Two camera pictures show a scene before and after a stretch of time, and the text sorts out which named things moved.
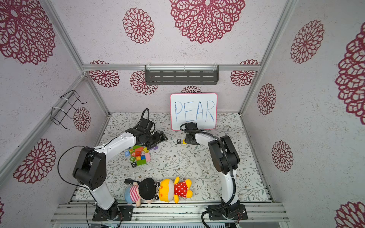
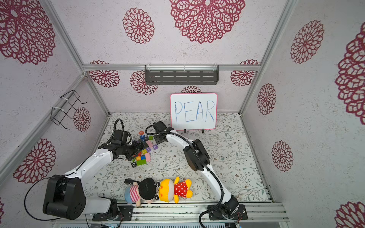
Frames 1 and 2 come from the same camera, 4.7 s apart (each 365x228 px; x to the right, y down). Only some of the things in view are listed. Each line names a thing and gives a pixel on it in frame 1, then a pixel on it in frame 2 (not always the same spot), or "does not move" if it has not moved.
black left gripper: x=158 y=139 → x=138 y=148
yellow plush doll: x=169 y=191 does not move
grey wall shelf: x=181 y=74 does not move
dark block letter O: x=133 y=164 does not move
